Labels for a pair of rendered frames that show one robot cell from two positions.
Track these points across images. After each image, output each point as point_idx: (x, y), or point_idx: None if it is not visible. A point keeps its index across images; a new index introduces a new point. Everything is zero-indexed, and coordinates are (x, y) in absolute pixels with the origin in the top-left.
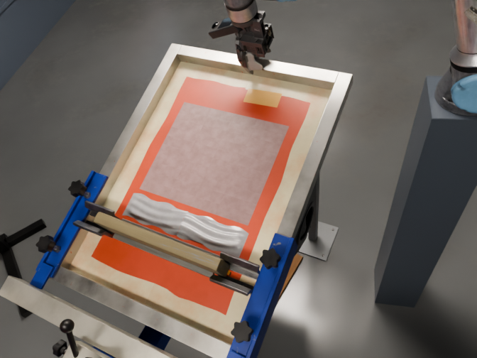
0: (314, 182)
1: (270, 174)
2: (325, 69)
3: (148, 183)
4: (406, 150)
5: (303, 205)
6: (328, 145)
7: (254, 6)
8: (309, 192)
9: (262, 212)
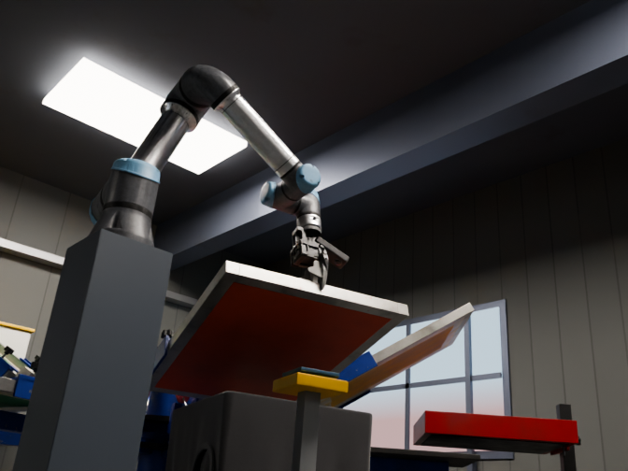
0: (185, 323)
1: (221, 335)
2: (251, 266)
3: None
4: (149, 388)
5: (178, 328)
6: (197, 306)
7: (297, 221)
8: (181, 325)
9: (204, 349)
